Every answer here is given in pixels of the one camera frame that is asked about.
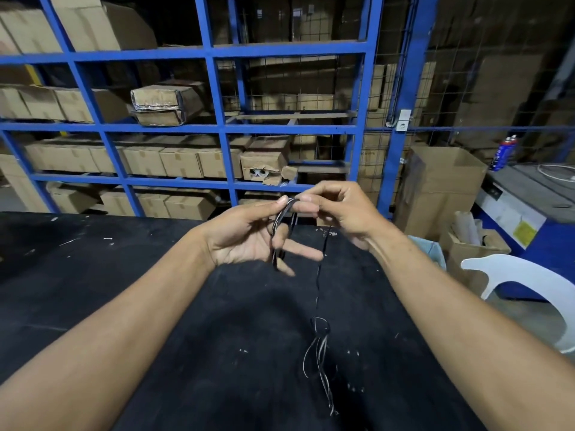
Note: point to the person's left hand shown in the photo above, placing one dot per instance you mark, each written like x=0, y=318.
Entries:
x=238, y=237

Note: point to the light blue plastic bag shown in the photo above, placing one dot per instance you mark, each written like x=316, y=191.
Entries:
x=431, y=251

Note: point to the row of low cardboard boxes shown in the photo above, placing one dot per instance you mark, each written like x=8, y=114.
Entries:
x=179, y=205

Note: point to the person's left thumb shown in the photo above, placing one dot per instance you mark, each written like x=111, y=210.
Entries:
x=269, y=207

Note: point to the plastic wrapped cardboard bundle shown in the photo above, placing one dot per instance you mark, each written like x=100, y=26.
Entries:
x=161, y=100

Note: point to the torn cardboard box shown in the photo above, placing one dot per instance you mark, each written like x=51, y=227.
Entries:
x=263, y=163

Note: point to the person's right hand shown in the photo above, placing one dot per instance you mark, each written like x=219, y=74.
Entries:
x=352, y=210

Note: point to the row of flat cardboard boxes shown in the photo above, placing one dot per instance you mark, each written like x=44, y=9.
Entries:
x=40, y=103

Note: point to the stack of large cardboard boxes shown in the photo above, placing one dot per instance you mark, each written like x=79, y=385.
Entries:
x=72, y=22

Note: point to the tall open cardboard box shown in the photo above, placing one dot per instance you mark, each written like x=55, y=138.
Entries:
x=438, y=192

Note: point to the white wall socket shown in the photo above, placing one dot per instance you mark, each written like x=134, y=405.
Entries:
x=403, y=120

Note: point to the stacked boxes behind mesh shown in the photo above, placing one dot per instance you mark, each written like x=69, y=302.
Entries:
x=498, y=76

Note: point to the blue spray can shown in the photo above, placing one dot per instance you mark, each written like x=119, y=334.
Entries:
x=502, y=153

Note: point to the blue metal storage rack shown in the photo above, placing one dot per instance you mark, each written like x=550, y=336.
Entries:
x=215, y=85

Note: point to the white plastic chair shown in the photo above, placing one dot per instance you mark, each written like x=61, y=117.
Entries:
x=539, y=278

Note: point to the person's right forearm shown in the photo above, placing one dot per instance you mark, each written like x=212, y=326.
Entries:
x=471, y=345

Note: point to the person's left forearm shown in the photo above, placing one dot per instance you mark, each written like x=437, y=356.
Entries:
x=112, y=336

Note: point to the person's right thumb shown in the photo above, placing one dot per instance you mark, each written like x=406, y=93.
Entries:
x=307, y=210

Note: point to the small open box of scraps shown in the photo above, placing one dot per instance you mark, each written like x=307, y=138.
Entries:
x=467, y=255

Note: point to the row of small cardboard boxes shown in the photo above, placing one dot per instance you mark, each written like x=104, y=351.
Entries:
x=143, y=160

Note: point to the stacked boxes behind rack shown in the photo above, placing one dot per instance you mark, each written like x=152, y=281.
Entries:
x=310, y=100

